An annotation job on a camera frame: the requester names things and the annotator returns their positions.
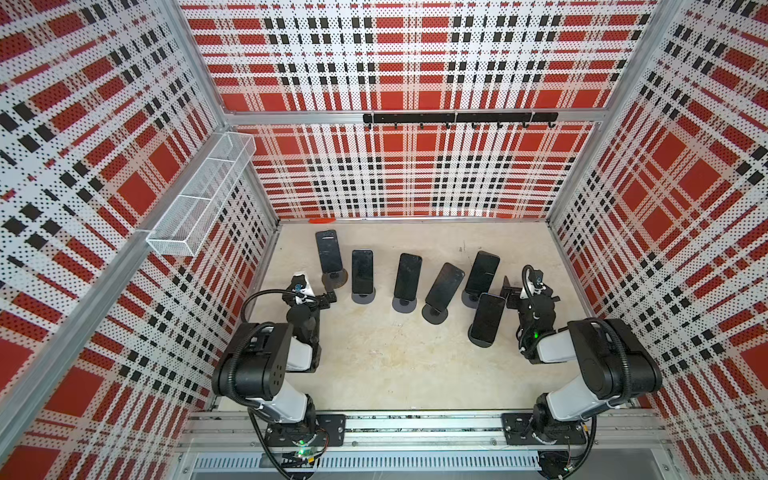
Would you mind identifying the black phone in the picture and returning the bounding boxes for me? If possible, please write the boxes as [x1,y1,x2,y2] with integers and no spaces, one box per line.
[464,251,500,297]
[394,253,422,301]
[315,230,344,274]
[468,293,506,343]
[426,262,465,312]
[352,249,375,296]

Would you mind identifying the grey phone stand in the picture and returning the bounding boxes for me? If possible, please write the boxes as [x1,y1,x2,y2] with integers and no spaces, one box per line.
[421,304,448,325]
[468,335,493,348]
[351,289,376,305]
[392,297,418,314]
[321,269,349,292]

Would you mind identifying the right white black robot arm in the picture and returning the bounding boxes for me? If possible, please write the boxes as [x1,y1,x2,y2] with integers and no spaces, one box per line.
[501,265,663,445]

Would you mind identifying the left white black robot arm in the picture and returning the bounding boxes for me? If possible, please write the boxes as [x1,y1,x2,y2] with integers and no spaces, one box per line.
[212,286,337,447]

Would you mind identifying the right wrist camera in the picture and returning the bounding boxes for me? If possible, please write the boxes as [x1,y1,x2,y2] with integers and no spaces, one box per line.
[522,265,545,297]

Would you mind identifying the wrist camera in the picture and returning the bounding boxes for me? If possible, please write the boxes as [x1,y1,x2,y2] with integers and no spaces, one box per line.
[289,273,314,296]
[522,265,545,297]

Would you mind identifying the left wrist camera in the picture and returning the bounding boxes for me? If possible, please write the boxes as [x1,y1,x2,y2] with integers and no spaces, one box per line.
[289,273,314,296]

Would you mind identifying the white wire mesh basket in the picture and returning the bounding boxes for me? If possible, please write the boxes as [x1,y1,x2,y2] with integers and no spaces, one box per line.
[147,132,255,257]

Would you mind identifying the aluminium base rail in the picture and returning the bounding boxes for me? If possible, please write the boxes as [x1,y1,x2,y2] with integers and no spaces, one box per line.
[179,409,673,475]

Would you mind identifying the black hook rail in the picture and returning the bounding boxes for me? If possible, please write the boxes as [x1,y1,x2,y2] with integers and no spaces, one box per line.
[362,111,559,126]

